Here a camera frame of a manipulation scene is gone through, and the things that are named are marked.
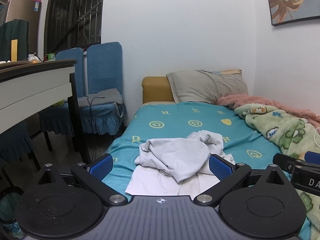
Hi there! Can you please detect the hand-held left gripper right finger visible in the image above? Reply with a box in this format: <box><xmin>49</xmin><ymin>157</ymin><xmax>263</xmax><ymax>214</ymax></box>
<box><xmin>194</xmin><ymin>154</ymin><xmax>292</xmax><ymax>207</ymax></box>

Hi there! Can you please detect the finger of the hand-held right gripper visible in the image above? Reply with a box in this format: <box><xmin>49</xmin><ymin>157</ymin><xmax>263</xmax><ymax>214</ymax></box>
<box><xmin>272</xmin><ymin>153</ymin><xmax>304</xmax><ymax>174</ymax></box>
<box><xmin>305</xmin><ymin>151</ymin><xmax>320</xmax><ymax>165</ymax></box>

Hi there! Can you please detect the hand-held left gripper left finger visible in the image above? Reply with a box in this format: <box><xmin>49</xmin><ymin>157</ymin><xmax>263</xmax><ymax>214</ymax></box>
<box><xmin>24</xmin><ymin>154</ymin><xmax>128</xmax><ymax>206</ymax></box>

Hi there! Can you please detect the white t-shirt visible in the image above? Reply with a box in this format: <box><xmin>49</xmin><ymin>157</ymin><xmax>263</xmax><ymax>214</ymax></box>
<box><xmin>124</xmin><ymin>129</ymin><xmax>237</xmax><ymax>196</ymax></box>

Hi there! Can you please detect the green printed fleece blanket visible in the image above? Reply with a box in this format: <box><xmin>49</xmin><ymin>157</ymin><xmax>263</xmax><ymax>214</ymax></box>
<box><xmin>234</xmin><ymin>104</ymin><xmax>320</xmax><ymax>233</ymax></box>

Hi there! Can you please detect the teal printed bed sheet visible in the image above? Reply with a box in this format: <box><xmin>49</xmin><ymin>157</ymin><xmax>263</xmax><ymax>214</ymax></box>
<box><xmin>104</xmin><ymin>101</ymin><xmax>312</xmax><ymax>240</ymax></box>

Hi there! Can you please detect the pink fluffy blanket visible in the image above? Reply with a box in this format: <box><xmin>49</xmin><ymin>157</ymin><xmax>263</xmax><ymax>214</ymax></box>
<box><xmin>216</xmin><ymin>94</ymin><xmax>320</xmax><ymax>128</ymax></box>

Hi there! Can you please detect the grey cloth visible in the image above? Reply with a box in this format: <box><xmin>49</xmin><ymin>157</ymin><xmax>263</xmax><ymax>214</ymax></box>
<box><xmin>77</xmin><ymin>88</ymin><xmax>124</xmax><ymax>108</ymax></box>

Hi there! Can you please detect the grey pillow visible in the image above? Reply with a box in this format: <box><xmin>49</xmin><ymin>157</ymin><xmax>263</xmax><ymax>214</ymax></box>
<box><xmin>166</xmin><ymin>69</ymin><xmax>249</xmax><ymax>104</ymax></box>

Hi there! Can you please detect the blue covered chair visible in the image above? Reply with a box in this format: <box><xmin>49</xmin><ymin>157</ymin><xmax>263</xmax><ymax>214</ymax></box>
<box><xmin>39</xmin><ymin>47</ymin><xmax>85</xmax><ymax>153</ymax></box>
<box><xmin>80</xmin><ymin>42</ymin><xmax>128</xmax><ymax>137</ymax></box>
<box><xmin>0</xmin><ymin>122</ymin><xmax>42</xmax><ymax>170</ymax></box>

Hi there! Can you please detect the yellow bed headboard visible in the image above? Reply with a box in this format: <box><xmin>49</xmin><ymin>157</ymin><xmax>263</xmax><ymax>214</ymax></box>
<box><xmin>142</xmin><ymin>76</ymin><xmax>175</xmax><ymax>105</ymax></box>

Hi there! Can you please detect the tan pillow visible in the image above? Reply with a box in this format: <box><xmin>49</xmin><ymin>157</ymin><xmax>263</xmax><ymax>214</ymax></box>
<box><xmin>212</xmin><ymin>69</ymin><xmax>242</xmax><ymax>76</ymax></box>

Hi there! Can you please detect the waste bin with teal bag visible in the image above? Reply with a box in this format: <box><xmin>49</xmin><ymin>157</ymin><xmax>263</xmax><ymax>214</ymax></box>
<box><xmin>0</xmin><ymin>187</ymin><xmax>25</xmax><ymax>240</ymax></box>

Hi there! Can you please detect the white and dark table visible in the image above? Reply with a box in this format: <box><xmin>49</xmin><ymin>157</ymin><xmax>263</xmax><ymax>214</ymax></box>
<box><xmin>0</xmin><ymin>59</ymin><xmax>92</xmax><ymax>163</ymax></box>

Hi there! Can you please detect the yellow tag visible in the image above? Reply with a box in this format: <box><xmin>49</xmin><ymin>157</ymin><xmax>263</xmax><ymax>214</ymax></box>
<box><xmin>11</xmin><ymin>39</ymin><xmax>18</xmax><ymax>62</ymax></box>

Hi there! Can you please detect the dark window grille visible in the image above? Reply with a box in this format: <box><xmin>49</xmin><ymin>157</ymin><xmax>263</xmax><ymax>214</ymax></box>
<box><xmin>44</xmin><ymin>0</ymin><xmax>105</xmax><ymax>54</ymax></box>

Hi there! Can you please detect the dark green chair back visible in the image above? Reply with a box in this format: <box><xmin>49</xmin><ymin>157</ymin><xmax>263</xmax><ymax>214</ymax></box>
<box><xmin>0</xmin><ymin>19</ymin><xmax>30</xmax><ymax>62</ymax></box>

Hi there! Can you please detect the cardboard box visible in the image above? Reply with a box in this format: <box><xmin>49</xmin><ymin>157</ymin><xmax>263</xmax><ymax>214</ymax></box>
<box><xmin>5</xmin><ymin>0</ymin><xmax>42</xmax><ymax>58</ymax></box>

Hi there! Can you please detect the white charging cable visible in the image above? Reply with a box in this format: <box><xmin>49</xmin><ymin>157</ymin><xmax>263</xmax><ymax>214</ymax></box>
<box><xmin>313</xmin><ymin>126</ymin><xmax>320</xmax><ymax>148</ymax></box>

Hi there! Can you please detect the black cable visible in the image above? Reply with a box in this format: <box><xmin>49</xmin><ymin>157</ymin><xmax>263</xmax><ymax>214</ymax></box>
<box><xmin>86</xmin><ymin>95</ymin><xmax>106</xmax><ymax>135</ymax></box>

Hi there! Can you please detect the leaf wall picture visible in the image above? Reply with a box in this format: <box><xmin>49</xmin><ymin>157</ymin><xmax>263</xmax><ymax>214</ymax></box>
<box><xmin>264</xmin><ymin>0</ymin><xmax>320</xmax><ymax>26</ymax></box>

